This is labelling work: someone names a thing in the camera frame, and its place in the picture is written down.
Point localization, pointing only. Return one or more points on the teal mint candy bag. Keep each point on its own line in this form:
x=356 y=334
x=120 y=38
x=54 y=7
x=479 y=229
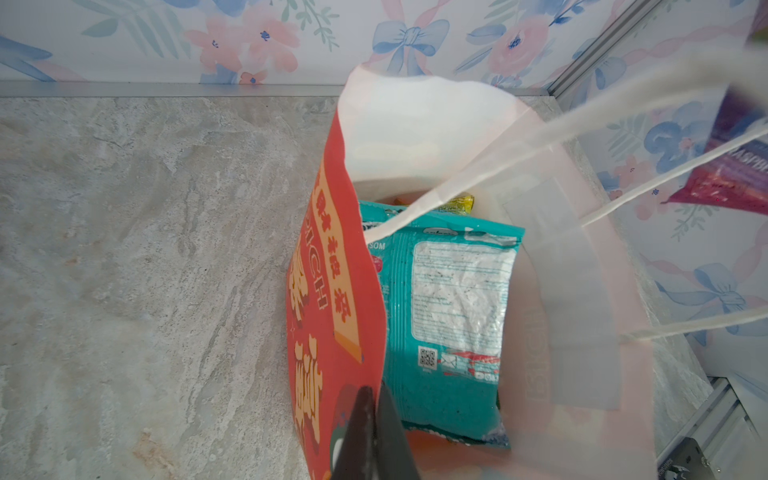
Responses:
x=445 y=282

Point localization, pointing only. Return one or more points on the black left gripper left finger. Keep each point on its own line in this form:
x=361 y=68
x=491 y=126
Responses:
x=356 y=459

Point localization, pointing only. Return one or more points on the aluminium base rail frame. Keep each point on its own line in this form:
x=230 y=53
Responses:
x=719 y=442

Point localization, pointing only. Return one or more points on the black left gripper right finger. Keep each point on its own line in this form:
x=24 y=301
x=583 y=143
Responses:
x=394 y=459

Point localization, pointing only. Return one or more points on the purple Fox's berries bag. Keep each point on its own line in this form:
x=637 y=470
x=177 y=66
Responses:
x=738 y=178

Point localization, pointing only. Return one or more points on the yellow snack packet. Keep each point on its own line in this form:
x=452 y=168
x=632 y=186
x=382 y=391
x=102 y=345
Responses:
x=461 y=204

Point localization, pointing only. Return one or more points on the aluminium right corner post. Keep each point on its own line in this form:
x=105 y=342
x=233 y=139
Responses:
x=616 y=30

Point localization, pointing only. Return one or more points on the red paper gift bag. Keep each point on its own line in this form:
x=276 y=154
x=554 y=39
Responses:
x=576 y=382

